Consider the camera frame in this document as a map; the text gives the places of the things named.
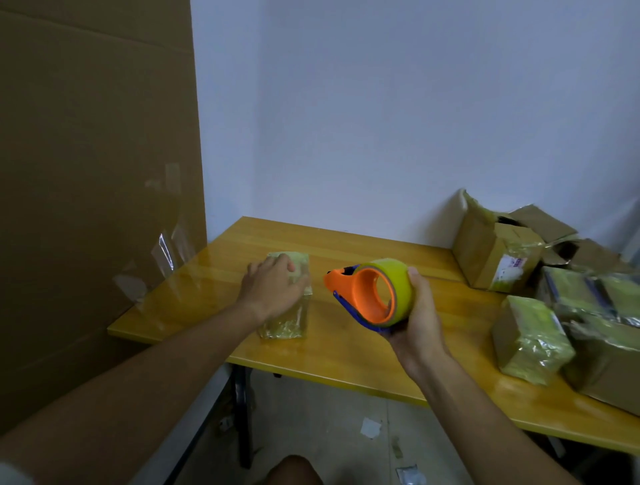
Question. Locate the person's right hand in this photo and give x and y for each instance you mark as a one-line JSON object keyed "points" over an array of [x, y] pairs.
{"points": [[422, 340]]}

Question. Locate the person's left hand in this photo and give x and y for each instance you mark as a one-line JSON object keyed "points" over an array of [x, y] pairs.
{"points": [[270, 290]]}

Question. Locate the taped box with label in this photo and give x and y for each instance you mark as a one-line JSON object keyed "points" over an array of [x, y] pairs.
{"points": [[285, 325]]}

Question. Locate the orange dispenser with yellow tape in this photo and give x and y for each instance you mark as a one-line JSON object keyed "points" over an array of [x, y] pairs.
{"points": [[360, 285]]}

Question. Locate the row of cardboard boxes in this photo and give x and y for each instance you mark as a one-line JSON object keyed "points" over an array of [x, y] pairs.
{"points": [[477, 250]]}

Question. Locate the small box with 031 label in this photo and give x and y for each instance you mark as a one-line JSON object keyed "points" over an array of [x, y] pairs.
{"points": [[530, 340]]}

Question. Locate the taped box with blue stripe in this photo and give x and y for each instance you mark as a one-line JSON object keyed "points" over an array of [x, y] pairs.
{"points": [[567, 290]]}

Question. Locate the person's right forearm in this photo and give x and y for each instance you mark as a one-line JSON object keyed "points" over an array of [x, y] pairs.
{"points": [[490, 434]]}

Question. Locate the person's left forearm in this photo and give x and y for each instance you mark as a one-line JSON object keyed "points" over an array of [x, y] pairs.
{"points": [[115, 389]]}

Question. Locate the person's left leg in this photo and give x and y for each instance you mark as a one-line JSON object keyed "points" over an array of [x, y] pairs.
{"points": [[295, 472]]}

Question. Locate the large brown cardboard sheet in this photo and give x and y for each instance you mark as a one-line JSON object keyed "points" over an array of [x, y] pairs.
{"points": [[90, 200]]}

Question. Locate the person's white shirt sleeve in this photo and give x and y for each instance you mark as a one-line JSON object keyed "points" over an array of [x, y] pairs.
{"points": [[15, 474]]}

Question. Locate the yellow wooden table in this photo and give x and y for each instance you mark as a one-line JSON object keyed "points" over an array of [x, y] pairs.
{"points": [[350, 360]]}

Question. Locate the white paper scrap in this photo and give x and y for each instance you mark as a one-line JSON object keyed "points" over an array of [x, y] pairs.
{"points": [[371, 428]]}

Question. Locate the black metal table leg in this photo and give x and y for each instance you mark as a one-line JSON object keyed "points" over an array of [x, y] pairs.
{"points": [[243, 419]]}

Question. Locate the silver foil packet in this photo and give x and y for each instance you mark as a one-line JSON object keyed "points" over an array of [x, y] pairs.
{"points": [[410, 475]]}

